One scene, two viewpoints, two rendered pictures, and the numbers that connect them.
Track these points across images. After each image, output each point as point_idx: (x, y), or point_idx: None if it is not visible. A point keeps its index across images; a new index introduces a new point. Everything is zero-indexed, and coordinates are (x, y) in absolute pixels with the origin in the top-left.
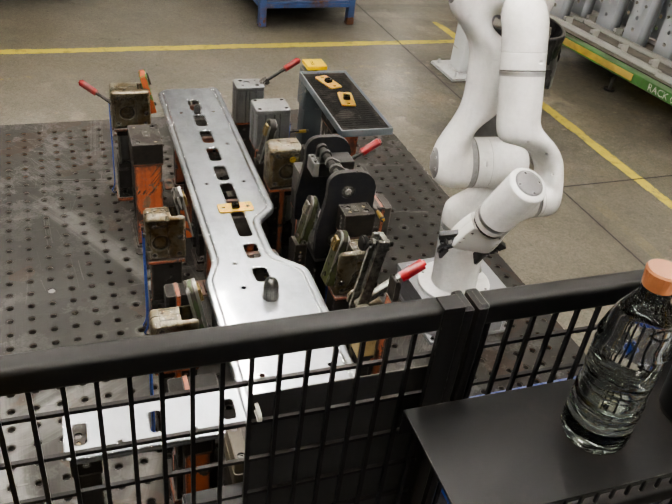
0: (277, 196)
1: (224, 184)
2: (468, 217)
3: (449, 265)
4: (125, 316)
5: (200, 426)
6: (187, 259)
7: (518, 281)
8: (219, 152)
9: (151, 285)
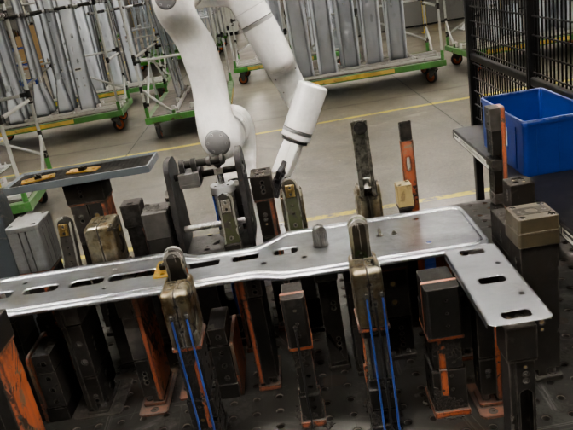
0: None
1: None
2: (286, 144)
3: (257, 220)
4: None
5: (494, 260)
6: (92, 422)
7: None
8: (41, 286)
9: (193, 388)
